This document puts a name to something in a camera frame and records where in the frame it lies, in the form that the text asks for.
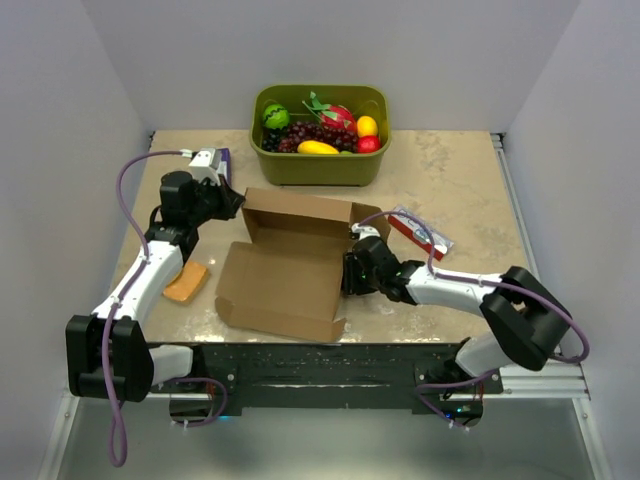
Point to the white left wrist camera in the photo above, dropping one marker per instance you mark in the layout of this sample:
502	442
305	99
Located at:
208	164

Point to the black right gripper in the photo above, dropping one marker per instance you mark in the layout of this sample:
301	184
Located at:
349	282

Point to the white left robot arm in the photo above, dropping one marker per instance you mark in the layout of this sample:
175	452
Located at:
107	354

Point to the pink toy dragon fruit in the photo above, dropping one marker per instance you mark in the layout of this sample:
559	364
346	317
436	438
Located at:
329	115

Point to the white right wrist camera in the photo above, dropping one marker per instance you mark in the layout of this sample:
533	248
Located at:
360	231

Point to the brown cardboard box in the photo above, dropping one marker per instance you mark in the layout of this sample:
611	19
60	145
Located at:
286	280

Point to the orange flat sponge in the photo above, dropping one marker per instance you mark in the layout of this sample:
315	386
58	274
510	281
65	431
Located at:
187	283

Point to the purple toothpaste box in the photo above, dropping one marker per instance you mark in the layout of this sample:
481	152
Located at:
227	162

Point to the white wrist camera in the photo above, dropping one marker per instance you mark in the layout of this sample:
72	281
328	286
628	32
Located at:
208	164
360	231

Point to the red white snack packet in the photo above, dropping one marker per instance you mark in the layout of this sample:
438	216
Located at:
420	233

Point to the yellow toy lemon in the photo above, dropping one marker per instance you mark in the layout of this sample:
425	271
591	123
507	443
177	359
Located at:
366	126

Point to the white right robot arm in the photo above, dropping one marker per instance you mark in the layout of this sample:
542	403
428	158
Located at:
526	322

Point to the olive green plastic bin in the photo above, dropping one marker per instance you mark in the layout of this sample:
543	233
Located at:
343	169

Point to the dark blue toy grapes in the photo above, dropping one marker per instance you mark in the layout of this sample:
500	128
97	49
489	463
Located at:
271	140

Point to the purple toy grape bunch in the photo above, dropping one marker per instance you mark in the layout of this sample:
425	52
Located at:
298	132

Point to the yellow toy mango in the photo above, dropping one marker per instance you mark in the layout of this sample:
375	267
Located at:
314	147

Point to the green toy watermelon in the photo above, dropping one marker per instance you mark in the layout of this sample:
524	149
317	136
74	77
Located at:
275	117

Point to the red toy apple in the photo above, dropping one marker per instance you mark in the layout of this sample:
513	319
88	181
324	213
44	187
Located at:
368	144

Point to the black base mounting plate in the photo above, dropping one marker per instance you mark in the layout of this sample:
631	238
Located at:
399	376

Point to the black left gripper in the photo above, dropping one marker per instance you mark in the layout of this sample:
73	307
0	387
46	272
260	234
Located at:
230	200

